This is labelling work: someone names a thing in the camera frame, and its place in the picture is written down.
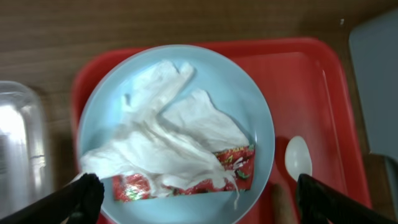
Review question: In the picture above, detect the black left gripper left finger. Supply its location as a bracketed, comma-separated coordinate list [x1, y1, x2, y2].
[1, 174, 104, 224]

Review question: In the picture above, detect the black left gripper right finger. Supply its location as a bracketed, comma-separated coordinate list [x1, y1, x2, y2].
[295, 174, 397, 224]

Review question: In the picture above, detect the white plastic spoon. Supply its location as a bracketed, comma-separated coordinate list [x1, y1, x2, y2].
[285, 136, 313, 181]

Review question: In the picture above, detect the red snack wrapper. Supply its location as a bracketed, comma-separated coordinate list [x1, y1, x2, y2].
[112, 145, 255, 202]

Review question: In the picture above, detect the white tissue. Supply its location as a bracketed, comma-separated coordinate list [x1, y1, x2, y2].
[80, 60, 249, 197]

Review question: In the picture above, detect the clear plastic waste bin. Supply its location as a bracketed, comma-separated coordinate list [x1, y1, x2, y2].
[1, 81, 54, 218]

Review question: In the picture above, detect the grey dishwasher rack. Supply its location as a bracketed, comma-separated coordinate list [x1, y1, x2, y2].
[349, 9, 397, 212]

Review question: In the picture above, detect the red plastic tray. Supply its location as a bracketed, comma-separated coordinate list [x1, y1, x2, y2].
[70, 37, 373, 224]

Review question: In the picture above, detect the large light blue plate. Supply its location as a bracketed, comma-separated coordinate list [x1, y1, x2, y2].
[76, 45, 275, 223]

